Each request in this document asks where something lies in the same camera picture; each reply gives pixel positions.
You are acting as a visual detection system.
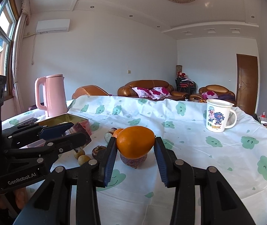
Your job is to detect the pink metal tin box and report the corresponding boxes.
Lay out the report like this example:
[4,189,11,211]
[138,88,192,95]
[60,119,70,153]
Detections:
[22,113,92,148]

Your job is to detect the cream cake roll piece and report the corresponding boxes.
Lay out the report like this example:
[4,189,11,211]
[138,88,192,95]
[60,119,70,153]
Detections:
[104,127,117,144]

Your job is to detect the armchair floral cushion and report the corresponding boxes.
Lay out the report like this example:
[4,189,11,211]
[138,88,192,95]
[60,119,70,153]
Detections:
[201,91,218,100]

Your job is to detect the layered cake roll slice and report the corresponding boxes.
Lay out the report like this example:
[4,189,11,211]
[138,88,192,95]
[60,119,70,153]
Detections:
[64,122,89,137]

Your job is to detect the brown leather chair back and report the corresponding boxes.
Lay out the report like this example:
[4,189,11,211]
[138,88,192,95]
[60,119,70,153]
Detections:
[72,85,110,99]

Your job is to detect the window with frame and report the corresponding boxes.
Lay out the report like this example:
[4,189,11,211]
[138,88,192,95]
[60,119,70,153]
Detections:
[0,0,17,98]

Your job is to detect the beige curtain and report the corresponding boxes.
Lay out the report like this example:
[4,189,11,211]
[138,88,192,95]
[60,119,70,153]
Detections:
[12,0,31,115]

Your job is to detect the white cartoon mug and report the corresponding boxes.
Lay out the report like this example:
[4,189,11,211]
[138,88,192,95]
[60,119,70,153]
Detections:
[206,99,237,133]

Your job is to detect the brown leather sofa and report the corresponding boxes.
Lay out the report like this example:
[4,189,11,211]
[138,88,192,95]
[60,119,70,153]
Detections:
[117,80,189,101]

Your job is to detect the white wall air conditioner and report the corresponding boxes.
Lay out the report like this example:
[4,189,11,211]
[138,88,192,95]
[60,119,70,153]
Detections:
[36,19,71,34]

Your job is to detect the dark chocolate muffin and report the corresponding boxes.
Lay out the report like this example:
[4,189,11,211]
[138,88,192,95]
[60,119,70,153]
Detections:
[92,145,106,158]

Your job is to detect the pink electric kettle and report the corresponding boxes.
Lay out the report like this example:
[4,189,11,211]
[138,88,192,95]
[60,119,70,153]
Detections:
[34,74,67,117]

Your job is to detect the pink floral cushion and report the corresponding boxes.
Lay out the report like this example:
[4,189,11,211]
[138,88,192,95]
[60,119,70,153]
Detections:
[150,87,171,100]
[132,87,153,99]

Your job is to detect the black stacked chairs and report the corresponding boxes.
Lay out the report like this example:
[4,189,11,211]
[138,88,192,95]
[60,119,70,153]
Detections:
[175,65,196,95]

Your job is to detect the large orange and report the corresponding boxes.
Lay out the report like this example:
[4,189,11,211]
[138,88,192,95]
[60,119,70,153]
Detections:
[116,126,155,160]

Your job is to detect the brown leather armchair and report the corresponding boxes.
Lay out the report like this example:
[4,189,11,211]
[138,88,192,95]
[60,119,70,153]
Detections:
[189,84,236,105]

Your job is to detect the brown wooden door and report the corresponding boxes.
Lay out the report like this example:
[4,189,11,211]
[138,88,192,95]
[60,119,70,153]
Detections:
[236,54,258,115]

